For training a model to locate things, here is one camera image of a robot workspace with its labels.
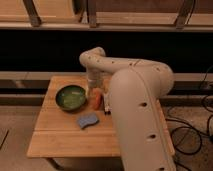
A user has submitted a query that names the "green ceramic bowl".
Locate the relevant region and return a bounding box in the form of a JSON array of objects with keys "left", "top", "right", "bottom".
[{"left": 55, "top": 85, "right": 87, "bottom": 111}]

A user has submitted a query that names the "black floor cable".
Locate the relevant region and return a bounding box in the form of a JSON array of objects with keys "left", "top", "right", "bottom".
[{"left": 165, "top": 64, "right": 213, "bottom": 171}]

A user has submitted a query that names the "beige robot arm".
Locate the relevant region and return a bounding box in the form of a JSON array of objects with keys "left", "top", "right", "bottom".
[{"left": 79, "top": 47, "right": 176, "bottom": 171}]

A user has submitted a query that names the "blue sponge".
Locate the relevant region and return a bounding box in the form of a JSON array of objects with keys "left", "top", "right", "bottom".
[{"left": 77, "top": 113, "right": 99, "bottom": 129}]

